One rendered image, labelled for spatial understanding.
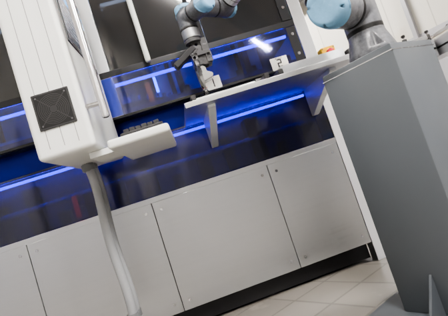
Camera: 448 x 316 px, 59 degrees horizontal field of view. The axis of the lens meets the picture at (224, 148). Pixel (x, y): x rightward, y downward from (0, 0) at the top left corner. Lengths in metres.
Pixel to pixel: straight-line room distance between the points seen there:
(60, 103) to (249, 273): 1.08
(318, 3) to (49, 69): 0.84
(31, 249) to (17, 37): 0.92
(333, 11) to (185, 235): 1.11
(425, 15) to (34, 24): 3.58
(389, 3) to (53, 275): 3.80
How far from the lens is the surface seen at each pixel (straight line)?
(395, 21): 4.45
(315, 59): 1.59
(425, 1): 4.33
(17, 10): 1.48
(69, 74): 1.35
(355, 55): 1.33
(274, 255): 1.87
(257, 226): 1.84
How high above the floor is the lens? 0.57
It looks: 4 degrees up
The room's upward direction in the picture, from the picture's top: 18 degrees counter-clockwise
